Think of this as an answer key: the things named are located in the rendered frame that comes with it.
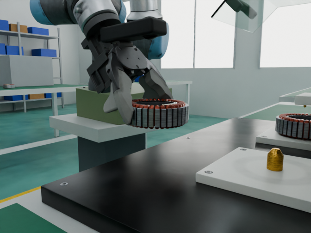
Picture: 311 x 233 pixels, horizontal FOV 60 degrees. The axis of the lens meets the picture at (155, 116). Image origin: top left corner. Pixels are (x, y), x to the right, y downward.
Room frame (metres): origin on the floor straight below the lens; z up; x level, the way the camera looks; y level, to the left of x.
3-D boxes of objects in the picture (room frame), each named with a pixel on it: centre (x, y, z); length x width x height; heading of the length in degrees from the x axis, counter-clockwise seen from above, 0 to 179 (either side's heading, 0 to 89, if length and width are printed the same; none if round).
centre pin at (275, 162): (0.34, -0.16, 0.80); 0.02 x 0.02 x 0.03
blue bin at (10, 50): (6.21, 3.24, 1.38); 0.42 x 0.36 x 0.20; 51
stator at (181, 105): (0.46, 0.00, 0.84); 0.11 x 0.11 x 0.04
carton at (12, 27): (6.33, 3.17, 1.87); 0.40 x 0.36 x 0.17; 52
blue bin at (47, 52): (6.85, 2.76, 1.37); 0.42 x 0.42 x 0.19; 54
